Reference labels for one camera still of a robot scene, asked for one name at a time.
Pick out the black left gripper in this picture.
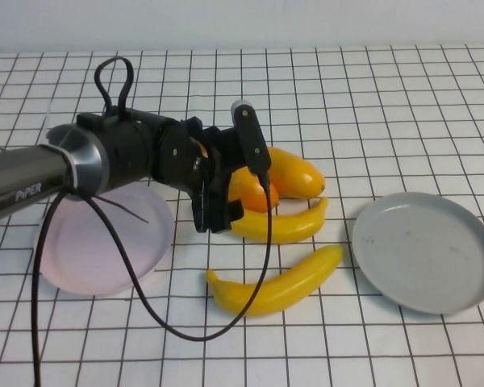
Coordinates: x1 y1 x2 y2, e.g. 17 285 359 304
184 116 249 235

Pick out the orange-tinted mango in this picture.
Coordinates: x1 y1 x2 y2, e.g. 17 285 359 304
227 167 282 214

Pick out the slim yellow banana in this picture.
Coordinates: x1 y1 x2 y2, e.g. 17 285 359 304
229 196 330 243

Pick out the yellow mango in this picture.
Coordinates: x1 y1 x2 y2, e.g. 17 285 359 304
265 147 327 199

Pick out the thick yellow banana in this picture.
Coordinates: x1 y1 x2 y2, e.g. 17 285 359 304
205 243 344 318

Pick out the pink round plate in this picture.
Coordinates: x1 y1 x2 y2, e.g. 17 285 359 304
32 187 174 298

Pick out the grey round plate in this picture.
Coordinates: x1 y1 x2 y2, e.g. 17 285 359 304
351 191 484 315

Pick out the black zip tie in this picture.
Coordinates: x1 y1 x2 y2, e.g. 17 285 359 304
92 195 151 225

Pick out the white zip tie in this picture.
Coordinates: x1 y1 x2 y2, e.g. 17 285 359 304
44 102 86 201

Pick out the white grid-pattern tablecloth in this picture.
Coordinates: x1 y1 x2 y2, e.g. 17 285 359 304
0 44 484 387

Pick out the black camera cable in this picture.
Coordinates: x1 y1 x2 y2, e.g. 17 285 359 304
31 171 273 387

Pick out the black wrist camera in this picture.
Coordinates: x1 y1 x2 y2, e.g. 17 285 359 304
230 99 272 175

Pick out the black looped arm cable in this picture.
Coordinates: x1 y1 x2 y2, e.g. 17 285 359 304
94 56 136 118

